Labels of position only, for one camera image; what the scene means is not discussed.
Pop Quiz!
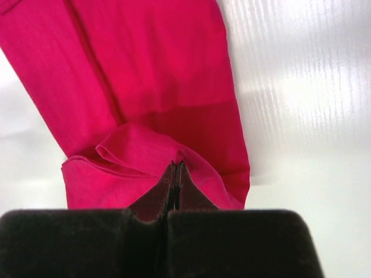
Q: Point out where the magenta t shirt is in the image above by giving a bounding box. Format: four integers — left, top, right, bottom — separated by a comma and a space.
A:
1, 1, 250, 210

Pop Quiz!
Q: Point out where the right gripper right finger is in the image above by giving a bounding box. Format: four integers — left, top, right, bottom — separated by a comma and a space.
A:
168, 164, 323, 277

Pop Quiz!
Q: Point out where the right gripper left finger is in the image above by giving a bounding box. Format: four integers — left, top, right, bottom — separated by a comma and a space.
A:
1, 163, 176, 277

